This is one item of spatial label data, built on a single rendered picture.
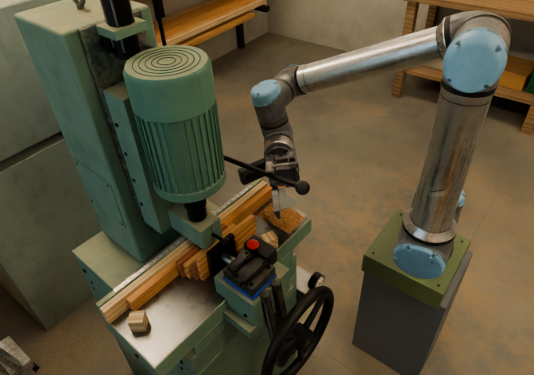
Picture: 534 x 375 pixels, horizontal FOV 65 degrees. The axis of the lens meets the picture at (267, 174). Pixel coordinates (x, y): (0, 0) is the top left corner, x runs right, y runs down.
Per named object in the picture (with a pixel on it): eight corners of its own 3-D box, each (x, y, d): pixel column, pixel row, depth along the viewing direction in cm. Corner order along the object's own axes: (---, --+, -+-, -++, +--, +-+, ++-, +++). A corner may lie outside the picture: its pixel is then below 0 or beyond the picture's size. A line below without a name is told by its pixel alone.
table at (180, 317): (185, 411, 92) (181, 398, 88) (106, 330, 108) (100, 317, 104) (337, 245, 127) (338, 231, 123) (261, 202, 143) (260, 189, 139)
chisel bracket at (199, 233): (205, 254, 112) (200, 233, 106) (171, 230, 119) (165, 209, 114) (225, 238, 116) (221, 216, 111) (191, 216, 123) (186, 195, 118)
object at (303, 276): (305, 308, 144) (306, 295, 139) (277, 289, 151) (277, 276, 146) (319, 292, 149) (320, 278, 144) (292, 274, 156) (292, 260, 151)
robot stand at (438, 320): (381, 298, 209) (398, 219, 174) (441, 330, 194) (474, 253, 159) (351, 344, 191) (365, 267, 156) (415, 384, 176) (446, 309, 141)
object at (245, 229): (203, 281, 111) (199, 262, 106) (199, 278, 112) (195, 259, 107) (256, 234, 123) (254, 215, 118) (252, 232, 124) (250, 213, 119)
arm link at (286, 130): (260, 118, 134) (268, 144, 140) (258, 136, 124) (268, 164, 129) (288, 111, 133) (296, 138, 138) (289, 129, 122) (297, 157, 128)
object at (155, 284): (134, 312, 105) (130, 303, 102) (129, 307, 106) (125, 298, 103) (288, 183, 140) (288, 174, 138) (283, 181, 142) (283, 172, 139)
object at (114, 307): (109, 324, 102) (103, 312, 99) (105, 319, 103) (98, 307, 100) (268, 194, 137) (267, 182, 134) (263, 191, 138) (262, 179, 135)
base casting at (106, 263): (195, 379, 110) (189, 362, 104) (79, 269, 140) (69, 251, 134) (297, 271, 136) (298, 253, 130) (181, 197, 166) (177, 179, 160)
